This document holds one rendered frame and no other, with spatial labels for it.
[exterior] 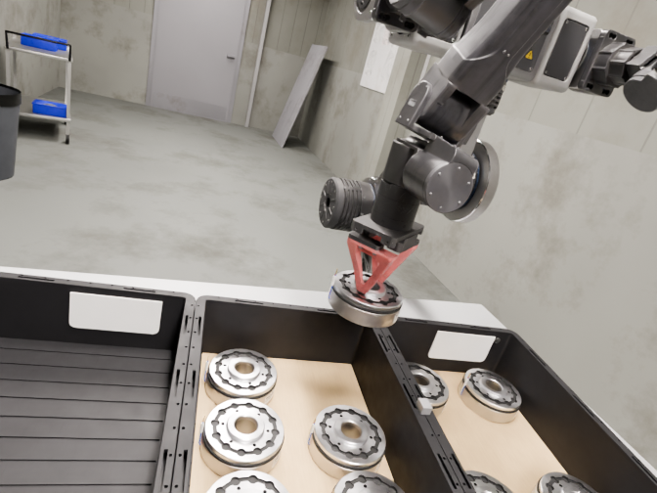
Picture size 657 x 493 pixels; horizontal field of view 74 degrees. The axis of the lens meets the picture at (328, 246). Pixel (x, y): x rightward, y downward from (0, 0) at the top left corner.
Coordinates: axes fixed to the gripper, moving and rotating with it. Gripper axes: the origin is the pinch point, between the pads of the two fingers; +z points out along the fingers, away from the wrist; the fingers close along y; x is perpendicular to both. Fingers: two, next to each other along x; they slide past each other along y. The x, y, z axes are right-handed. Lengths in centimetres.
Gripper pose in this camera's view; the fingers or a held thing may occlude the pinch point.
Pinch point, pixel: (371, 282)
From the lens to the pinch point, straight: 61.9
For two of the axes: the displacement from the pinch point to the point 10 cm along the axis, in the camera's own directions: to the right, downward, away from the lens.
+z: -2.5, 9.0, 3.7
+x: -8.1, -4.0, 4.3
